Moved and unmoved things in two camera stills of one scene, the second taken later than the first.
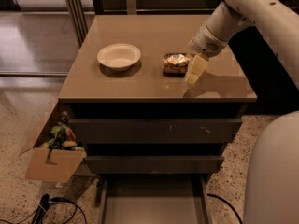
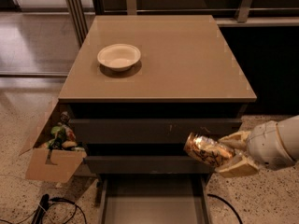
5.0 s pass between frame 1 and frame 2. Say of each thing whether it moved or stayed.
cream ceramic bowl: stayed
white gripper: moved
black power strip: stayed
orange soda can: moved
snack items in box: stayed
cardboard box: stayed
